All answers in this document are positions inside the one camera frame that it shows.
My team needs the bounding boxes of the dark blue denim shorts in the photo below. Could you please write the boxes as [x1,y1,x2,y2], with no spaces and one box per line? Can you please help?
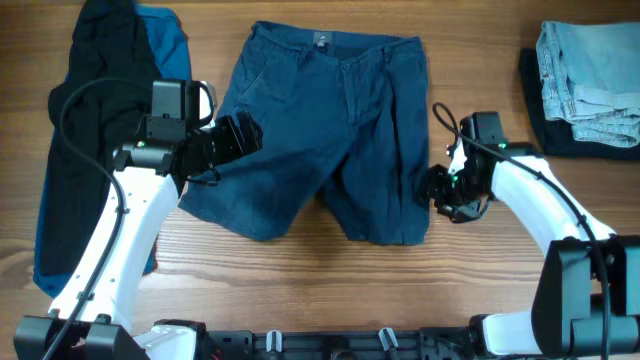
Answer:
[180,21,429,245]

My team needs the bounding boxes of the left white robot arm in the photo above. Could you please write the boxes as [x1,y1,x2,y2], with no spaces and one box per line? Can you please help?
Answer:
[13,111,262,359]

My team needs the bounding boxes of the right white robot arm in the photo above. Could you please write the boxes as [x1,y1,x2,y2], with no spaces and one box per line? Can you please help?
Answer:
[417,142,639,359]

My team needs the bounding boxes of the dark folded garment under jeans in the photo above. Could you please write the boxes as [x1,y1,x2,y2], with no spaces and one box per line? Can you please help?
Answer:
[518,48,639,161]

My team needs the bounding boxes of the black garment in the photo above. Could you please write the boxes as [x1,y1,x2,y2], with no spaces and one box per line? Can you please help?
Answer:
[38,0,160,276]

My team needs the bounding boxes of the light blue folded jeans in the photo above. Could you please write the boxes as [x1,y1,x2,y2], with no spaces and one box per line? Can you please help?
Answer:
[536,21,639,148]

